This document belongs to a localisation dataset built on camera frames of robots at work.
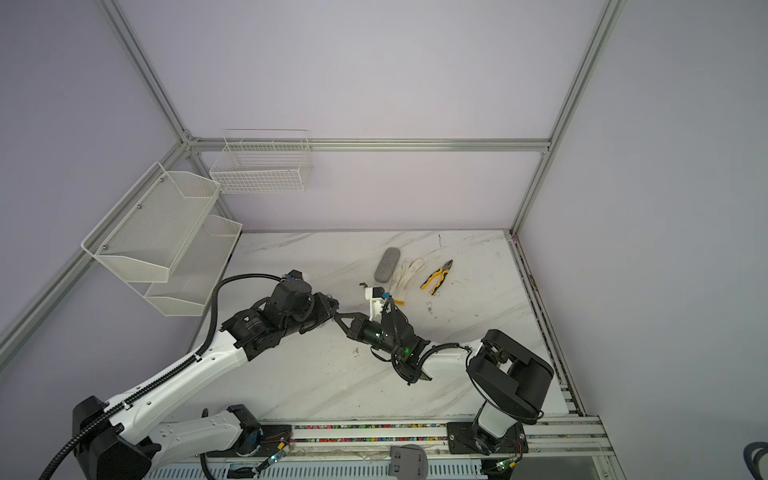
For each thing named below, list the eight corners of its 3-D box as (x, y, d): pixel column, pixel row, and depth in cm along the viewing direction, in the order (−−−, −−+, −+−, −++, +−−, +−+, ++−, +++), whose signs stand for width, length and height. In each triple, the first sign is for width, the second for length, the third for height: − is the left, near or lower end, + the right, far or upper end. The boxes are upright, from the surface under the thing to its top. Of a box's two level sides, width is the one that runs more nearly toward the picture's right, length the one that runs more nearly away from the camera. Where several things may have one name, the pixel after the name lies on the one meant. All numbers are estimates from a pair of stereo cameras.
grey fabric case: (372, 279, 107) (372, 274, 105) (387, 250, 117) (387, 245, 114) (387, 284, 106) (387, 279, 104) (401, 254, 115) (401, 249, 113)
